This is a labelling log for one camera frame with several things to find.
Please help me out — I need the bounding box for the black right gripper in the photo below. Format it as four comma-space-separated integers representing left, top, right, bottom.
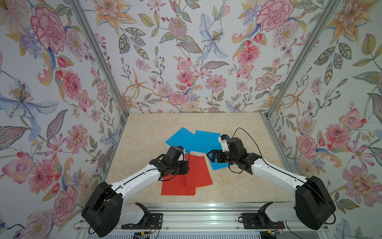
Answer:
206, 149, 239, 165

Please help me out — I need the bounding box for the red paper sheet two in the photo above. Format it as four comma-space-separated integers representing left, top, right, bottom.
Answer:
186, 155, 213, 188

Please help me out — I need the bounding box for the blue paper sheet one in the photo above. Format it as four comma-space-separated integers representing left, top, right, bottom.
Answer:
166, 127, 198, 151

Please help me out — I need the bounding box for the blue paper sheet three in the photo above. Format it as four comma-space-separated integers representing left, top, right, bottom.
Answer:
206, 149, 230, 170

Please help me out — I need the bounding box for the red paper sheet one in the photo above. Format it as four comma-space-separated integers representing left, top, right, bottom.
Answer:
161, 175, 196, 196

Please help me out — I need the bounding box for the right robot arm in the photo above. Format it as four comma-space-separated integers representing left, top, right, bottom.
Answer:
207, 150, 336, 230

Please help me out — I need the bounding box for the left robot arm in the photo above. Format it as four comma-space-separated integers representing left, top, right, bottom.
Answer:
81, 150, 190, 238

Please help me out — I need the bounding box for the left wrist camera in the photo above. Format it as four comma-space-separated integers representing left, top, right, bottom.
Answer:
165, 146, 184, 162

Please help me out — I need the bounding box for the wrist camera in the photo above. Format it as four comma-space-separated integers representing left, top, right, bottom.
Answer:
165, 146, 184, 162
218, 134, 247, 157

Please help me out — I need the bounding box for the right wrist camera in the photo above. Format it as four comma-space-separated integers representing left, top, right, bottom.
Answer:
218, 134, 247, 157

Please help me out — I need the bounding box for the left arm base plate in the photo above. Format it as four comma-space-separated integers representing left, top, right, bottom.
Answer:
118, 203, 163, 230

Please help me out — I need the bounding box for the front aluminium rail frame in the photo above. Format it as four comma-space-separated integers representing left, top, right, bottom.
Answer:
105, 203, 332, 239

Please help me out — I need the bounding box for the right table edge rail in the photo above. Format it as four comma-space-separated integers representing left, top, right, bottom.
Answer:
261, 114, 295, 173

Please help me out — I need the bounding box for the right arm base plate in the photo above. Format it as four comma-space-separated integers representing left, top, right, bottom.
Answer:
237, 202, 285, 230

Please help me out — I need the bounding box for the left aluminium corner post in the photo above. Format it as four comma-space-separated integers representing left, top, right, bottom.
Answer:
68, 0, 129, 118

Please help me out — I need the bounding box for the aluminium corner post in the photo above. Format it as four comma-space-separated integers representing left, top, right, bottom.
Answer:
68, 0, 129, 118
261, 0, 339, 120

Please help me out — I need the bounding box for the right aluminium corner post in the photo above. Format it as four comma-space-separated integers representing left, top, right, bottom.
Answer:
261, 0, 339, 120

